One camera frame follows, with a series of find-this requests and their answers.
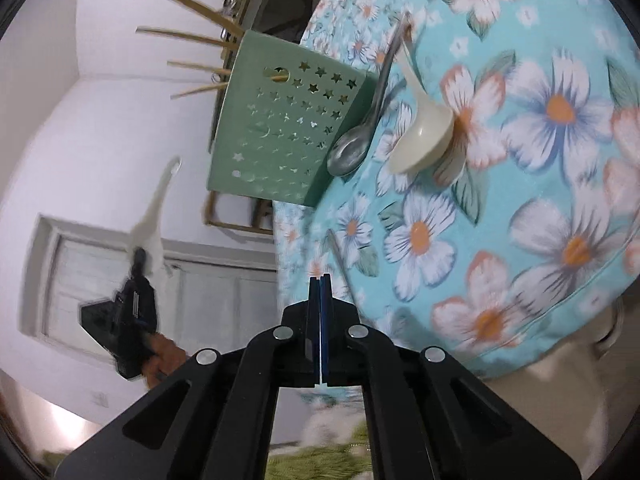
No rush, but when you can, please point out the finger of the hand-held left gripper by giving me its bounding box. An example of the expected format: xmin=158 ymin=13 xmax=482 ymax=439
xmin=129 ymin=247 xmax=151 ymax=283

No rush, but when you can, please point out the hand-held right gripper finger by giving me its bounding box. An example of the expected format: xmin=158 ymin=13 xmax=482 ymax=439
xmin=321 ymin=276 xmax=583 ymax=480
xmin=55 ymin=276 xmax=321 ymax=480

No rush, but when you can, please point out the white ceramic spoon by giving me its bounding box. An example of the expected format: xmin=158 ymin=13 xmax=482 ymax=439
xmin=129 ymin=156 xmax=182 ymax=278

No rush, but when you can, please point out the metal spoon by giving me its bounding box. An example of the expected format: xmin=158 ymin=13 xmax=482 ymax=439
xmin=326 ymin=10 xmax=413 ymax=177

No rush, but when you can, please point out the wooden chopstick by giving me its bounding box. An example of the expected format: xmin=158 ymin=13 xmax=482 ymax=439
xmin=171 ymin=82 xmax=231 ymax=101
xmin=166 ymin=60 xmax=233 ymax=77
xmin=152 ymin=0 xmax=243 ymax=41
xmin=136 ymin=25 xmax=241 ymax=53

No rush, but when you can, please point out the green perforated utensil holder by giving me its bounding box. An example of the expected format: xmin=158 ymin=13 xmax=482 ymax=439
xmin=206 ymin=30 xmax=381 ymax=208

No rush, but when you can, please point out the cream ceramic spoon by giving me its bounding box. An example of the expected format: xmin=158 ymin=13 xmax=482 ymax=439
xmin=389 ymin=35 xmax=455 ymax=174

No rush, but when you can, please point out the person's left hand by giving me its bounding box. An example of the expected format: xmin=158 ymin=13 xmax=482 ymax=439
xmin=141 ymin=332 xmax=193 ymax=392

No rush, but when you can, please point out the white panel door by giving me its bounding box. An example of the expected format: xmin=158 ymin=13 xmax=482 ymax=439
xmin=20 ymin=214 xmax=278 ymax=361

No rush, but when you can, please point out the wooden chair black seat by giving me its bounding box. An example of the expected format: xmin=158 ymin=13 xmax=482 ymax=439
xmin=201 ymin=191 xmax=275 ymax=236

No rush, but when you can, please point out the green fuzzy cloth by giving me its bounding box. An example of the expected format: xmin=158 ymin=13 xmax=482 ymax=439
xmin=267 ymin=390 xmax=373 ymax=480

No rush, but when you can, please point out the floral light blue blanket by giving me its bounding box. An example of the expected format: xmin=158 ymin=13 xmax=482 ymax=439
xmin=272 ymin=0 xmax=640 ymax=396

